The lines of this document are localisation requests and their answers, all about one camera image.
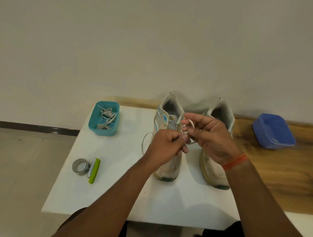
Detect person's right hand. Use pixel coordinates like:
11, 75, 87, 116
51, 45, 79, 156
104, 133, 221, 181
181, 113, 245, 166

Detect person's left hand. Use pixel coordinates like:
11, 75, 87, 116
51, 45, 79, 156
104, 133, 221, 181
143, 129, 192, 169

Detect worn white sneaker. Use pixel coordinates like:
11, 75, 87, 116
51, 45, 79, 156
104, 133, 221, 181
153, 92, 185, 182
199, 97, 236, 190

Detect person's right forearm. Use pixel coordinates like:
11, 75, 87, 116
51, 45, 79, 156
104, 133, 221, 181
225, 161, 304, 237

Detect person's left forearm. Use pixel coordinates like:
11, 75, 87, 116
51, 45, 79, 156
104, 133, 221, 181
52, 156, 157, 237

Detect orange thread wristband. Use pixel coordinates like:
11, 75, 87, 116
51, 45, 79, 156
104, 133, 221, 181
222, 153, 249, 171

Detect blue plastic container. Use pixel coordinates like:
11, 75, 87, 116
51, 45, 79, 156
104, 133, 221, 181
252, 113, 297, 150

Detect green utility cutter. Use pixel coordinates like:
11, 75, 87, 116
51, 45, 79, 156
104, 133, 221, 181
87, 158, 101, 185

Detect teal plastic container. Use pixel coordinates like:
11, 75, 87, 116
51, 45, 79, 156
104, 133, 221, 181
88, 101, 120, 137

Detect grey tape roll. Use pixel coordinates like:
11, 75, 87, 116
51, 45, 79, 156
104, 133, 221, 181
72, 158, 91, 176

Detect black trousers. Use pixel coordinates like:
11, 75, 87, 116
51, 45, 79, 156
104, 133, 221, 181
57, 207, 245, 237

